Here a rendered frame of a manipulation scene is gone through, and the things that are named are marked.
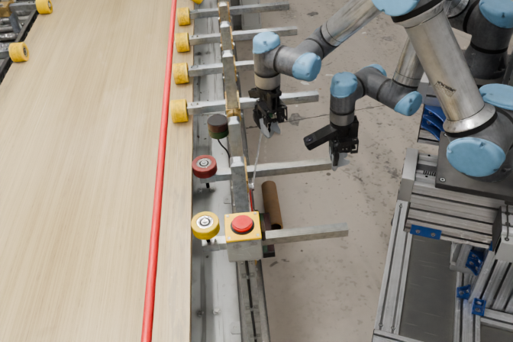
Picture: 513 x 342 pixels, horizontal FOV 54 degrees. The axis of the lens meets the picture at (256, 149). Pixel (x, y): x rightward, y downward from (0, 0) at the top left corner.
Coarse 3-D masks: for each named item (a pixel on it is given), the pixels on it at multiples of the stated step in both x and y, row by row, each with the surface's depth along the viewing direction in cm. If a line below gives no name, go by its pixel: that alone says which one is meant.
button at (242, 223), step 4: (240, 216) 99; (244, 216) 99; (248, 216) 99; (236, 220) 98; (240, 220) 98; (244, 220) 98; (248, 220) 98; (232, 224) 98; (236, 224) 98; (240, 224) 97; (244, 224) 97; (248, 224) 97; (252, 224) 98; (236, 228) 97; (240, 228) 97; (244, 228) 97; (248, 228) 97
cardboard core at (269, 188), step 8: (264, 184) 270; (272, 184) 269; (264, 192) 266; (272, 192) 264; (264, 200) 262; (272, 200) 259; (264, 208) 260; (272, 208) 255; (272, 216) 251; (280, 216) 253; (272, 224) 256; (280, 224) 249
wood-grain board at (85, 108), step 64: (64, 0) 265; (128, 0) 261; (64, 64) 214; (128, 64) 211; (192, 64) 208; (0, 128) 182; (64, 128) 180; (128, 128) 177; (192, 128) 177; (0, 192) 156; (64, 192) 155; (128, 192) 153; (0, 256) 137; (64, 256) 136; (128, 256) 134; (0, 320) 122; (64, 320) 121; (128, 320) 120
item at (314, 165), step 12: (228, 168) 165; (252, 168) 164; (264, 168) 164; (276, 168) 163; (288, 168) 163; (300, 168) 164; (312, 168) 164; (324, 168) 165; (204, 180) 163; (216, 180) 164
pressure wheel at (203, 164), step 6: (198, 156) 163; (204, 156) 163; (210, 156) 162; (192, 162) 161; (198, 162) 161; (204, 162) 160; (210, 162) 161; (216, 162) 161; (192, 168) 160; (198, 168) 159; (204, 168) 158; (210, 168) 158; (216, 168) 161; (198, 174) 159; (204, 174) 158; (210, 174) 159
